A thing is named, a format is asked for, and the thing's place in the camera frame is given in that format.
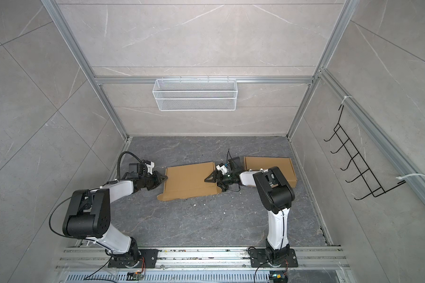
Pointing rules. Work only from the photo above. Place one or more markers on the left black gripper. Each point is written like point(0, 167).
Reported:
point(158, 180)

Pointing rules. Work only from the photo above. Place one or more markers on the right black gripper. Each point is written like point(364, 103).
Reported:
point(216, 174)

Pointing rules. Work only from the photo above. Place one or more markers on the cardboard stack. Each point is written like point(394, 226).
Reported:
point(187, 181)

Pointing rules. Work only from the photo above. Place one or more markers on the brown cardboard box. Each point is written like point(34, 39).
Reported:
point(284, 164)

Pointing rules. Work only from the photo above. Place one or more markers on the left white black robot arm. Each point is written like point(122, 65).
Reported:
point(88, 214)

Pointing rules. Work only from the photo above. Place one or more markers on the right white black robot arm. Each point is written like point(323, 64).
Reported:
point(274, 179)

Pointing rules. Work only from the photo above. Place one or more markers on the left small circuit board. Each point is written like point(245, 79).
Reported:
point(135, 276)

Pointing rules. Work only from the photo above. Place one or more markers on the small circuit board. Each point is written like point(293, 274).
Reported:
point(278, 277)
point(135, 276)

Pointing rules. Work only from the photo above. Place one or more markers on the right small circuit board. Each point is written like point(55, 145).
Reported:
point(278, 277)

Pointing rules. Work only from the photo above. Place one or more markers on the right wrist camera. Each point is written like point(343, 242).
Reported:
point(223, 168)

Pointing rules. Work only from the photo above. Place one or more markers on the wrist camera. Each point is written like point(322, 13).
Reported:
point(149, 165)
point(223, 168)

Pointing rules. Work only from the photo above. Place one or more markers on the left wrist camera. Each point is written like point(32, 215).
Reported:
point(149, 165)

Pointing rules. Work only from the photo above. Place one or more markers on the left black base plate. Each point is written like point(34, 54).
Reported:
point(143, 258)

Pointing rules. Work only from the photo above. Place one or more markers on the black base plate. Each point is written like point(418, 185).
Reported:
point(264, 258)
point(143, 258)

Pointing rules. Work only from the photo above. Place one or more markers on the white wire mesh basket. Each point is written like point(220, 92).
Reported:
point(190, 95)

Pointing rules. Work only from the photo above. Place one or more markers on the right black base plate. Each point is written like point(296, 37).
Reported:
point(264, 258)

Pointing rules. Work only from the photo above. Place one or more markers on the slotted grey cable duct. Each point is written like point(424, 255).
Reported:
point(173, 277)

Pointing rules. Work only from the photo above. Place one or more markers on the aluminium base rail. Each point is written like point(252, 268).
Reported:
point(242, 258)

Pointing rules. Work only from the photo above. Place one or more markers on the black wire hook rack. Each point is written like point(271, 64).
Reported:
point(356, 159)

